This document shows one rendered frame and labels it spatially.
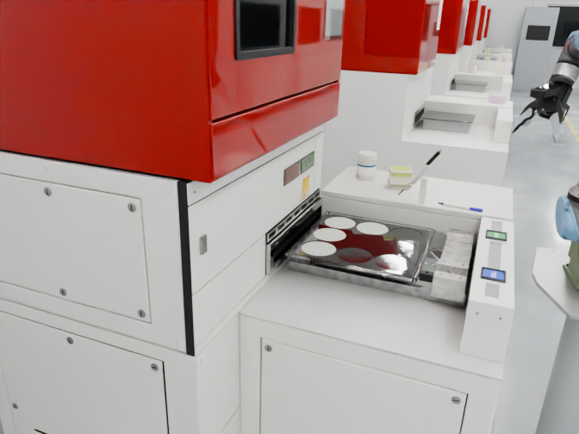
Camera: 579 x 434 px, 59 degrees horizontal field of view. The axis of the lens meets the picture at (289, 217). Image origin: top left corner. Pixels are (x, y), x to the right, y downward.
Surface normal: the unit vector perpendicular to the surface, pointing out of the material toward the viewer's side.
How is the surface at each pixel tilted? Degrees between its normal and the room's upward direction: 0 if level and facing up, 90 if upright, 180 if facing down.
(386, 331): 0
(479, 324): 90
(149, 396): 90
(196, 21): 90
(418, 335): 0
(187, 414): 90
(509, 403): 0
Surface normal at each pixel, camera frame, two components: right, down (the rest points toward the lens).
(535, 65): -0.38, 0.33
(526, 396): 0.03, -0.93
